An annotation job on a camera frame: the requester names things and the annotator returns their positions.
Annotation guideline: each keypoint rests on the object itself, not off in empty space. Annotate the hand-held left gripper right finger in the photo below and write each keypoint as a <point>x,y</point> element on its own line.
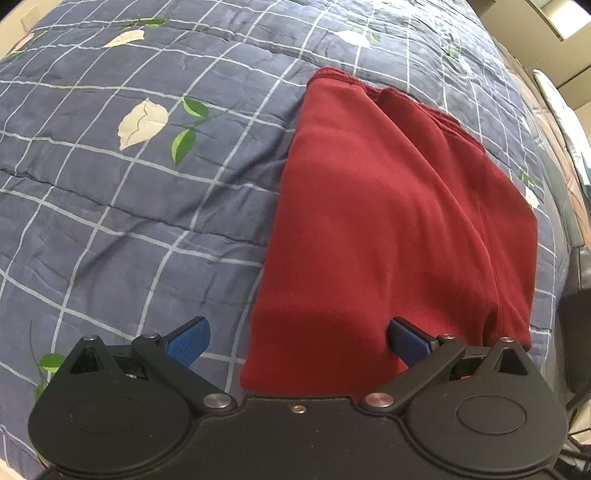
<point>408,345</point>

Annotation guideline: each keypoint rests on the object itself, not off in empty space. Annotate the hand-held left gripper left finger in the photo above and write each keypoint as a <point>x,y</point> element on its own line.
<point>189,344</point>

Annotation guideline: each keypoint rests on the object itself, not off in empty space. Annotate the red sweater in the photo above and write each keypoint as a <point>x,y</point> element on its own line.
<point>369,221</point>

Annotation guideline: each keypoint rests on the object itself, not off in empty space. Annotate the blue plaid floral quilt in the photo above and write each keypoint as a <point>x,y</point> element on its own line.
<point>138,207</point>

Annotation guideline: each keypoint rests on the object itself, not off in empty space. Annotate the light blue patterned pillow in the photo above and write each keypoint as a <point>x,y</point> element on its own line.
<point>565,124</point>

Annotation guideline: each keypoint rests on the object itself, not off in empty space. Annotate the beige wardrobe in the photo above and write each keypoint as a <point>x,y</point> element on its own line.
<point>521,27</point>

